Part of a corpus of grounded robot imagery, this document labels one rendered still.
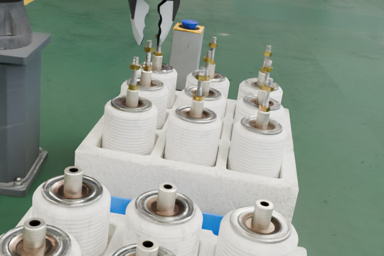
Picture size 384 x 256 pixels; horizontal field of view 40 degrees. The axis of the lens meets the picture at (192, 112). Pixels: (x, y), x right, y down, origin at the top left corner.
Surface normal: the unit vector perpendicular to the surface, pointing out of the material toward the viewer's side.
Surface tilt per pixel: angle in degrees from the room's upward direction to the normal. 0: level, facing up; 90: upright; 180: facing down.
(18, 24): 72
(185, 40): 90
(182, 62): 90
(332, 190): 0
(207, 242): 0
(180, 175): 90
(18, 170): 90
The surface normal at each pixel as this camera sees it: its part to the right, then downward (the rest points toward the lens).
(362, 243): 0.13, -0.92
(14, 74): 0.69, 0.35
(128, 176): -0.13, 0.36
